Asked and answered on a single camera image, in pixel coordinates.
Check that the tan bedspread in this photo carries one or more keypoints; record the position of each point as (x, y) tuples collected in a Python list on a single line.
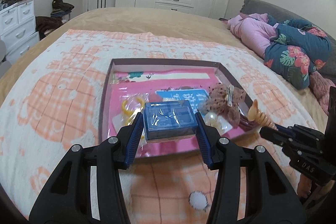
[(155, 34)]

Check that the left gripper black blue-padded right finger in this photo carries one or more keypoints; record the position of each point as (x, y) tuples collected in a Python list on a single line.
[(251, 187)]

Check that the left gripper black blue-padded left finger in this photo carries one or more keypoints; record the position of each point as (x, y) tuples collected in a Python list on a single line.
[(66, 196)]

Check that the yellow bangles packet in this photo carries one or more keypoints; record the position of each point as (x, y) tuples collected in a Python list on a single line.
[(127, 110)]

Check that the pink padded jacket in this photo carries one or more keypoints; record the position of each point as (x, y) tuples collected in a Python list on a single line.
[(253, 30)]

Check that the blue floral quilt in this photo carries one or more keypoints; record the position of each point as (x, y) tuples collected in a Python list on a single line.
[(297, 49)]

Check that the brown cardboard tray box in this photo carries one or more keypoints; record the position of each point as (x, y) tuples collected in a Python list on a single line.
[(169, 147)]

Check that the dotted mesh bow clip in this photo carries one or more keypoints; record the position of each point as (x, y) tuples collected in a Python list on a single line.
[(224, 100)]

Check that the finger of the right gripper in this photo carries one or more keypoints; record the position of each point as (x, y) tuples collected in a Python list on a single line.
[(288, 131), (276, 138)]

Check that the pink booklet in tray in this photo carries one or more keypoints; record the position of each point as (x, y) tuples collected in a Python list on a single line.
[(189, 84)]

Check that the amber spiral hair clip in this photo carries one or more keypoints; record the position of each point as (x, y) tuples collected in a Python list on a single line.
[(259, 117)]

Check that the dark clothes pile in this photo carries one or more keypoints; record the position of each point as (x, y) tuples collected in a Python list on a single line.
[(47, 24)]

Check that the pink knitted cloth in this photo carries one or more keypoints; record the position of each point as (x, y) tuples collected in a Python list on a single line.
[(320, 87)]

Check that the white drawer cabinet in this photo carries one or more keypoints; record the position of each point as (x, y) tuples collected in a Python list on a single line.
[(18, 29)]

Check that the dark red banana clip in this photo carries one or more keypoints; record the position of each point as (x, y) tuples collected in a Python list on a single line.
[(247, 125)]

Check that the pearl earrings card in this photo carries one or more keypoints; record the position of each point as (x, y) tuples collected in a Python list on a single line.
[(217, 121)]

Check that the grey chair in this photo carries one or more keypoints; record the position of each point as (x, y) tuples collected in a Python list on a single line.
[(4, 64)]

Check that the small blue jewelry box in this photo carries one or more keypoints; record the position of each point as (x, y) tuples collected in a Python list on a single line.
[(168, 120)]

